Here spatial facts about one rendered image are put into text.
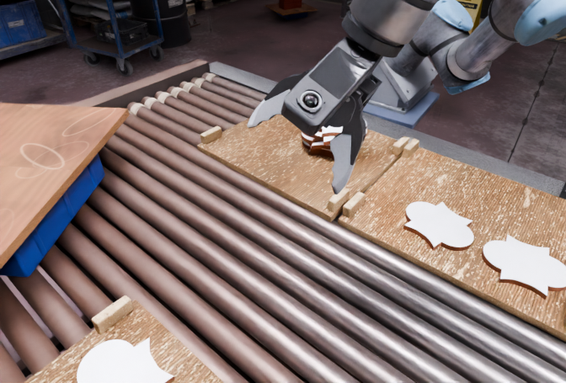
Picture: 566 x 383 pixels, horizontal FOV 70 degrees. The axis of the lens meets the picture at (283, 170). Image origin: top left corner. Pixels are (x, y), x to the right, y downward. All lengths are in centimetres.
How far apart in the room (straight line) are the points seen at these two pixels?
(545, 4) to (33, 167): 96
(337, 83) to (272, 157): 57
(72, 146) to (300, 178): 48
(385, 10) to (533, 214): 63
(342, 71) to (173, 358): 45
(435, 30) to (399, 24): 83
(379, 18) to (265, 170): 57
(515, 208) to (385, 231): 29
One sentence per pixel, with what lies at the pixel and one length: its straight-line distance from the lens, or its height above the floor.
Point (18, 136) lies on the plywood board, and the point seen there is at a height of 104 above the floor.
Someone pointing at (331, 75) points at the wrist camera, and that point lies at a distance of 43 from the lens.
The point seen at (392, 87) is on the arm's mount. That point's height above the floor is 95.
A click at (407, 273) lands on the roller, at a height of 91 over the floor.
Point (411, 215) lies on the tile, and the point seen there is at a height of 95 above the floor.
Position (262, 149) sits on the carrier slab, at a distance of 100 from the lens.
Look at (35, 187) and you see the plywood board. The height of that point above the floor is 104.
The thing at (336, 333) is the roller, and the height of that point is 92.
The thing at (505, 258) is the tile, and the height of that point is 95.
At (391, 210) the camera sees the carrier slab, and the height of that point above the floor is 94.
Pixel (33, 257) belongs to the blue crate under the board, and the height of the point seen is 95.
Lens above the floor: 148
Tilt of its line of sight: 36 degrees down
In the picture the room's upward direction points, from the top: straight up
